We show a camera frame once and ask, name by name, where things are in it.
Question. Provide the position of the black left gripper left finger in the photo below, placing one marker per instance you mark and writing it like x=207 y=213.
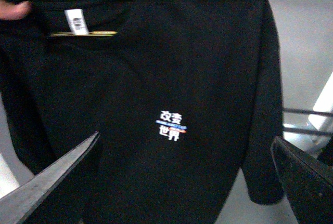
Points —
x=59 y=193

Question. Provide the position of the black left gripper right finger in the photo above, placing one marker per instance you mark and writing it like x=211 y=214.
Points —
x=307 y=182

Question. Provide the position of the black t-shirt with logo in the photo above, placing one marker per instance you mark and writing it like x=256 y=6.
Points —
x=185 y=95

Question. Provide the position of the shiny metal clothes hanger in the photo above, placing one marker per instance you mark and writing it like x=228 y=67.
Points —
x=89 y=34

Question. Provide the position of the person's hand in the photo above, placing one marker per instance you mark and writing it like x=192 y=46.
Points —
x=12 y=12

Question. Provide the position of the grey metal drying rack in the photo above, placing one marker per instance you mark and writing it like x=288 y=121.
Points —
x=307 y=128

